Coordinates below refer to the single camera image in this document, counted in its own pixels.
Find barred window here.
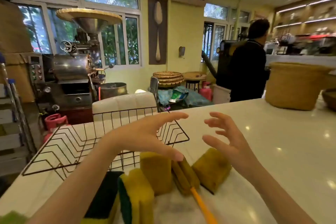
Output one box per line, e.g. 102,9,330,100
203,2,251,62

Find white bin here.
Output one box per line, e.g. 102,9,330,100
212,84,231,105

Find person's left forearm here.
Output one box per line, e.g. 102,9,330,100
26,137,119,224

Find large woven basket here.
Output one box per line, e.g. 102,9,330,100
264,62,335,111

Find lit wall shelves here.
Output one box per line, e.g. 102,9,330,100
273,0,336,56

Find black roaster machine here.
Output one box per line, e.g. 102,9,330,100
216,39,247,88

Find brown cardboard box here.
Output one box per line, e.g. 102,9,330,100
0,2,36,104

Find steel coffee roaster machine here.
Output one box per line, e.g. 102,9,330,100
27,17,116,110

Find yellow and green sponge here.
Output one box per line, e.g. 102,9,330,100
191,147,233,195
139,152,173,197
83,170,124,224
117,168,155,224

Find yellow brush with orange handle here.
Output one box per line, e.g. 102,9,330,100
171,157,219,224

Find black wire dish rack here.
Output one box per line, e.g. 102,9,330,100
21,107,190,181

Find chrome chair back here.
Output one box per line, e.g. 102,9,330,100
149,76,160,106

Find brown spoon wall picture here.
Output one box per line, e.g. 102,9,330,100
148,0,168,65

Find metal step ladder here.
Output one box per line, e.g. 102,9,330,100
0,53,37,177

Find white chair back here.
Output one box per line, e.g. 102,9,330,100
92,92,159,130

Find green plastic bag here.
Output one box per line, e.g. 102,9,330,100
169,92,188,104

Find pile of blue bags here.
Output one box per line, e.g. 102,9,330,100
157,86,213,107

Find round steel drum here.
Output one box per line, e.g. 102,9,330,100
99,82,128,100

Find person's left hand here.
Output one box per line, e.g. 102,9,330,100
102,112,189,162

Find person's right hand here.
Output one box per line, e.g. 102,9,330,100
201,112,264,180

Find stack of woven trays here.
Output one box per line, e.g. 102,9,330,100
153,71,185,88

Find black pipe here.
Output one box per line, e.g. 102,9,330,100
201,50,218,78

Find large round woven tray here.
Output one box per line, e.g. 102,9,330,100
56,8,123,26

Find green brush with green handle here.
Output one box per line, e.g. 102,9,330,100
0,210,28,224

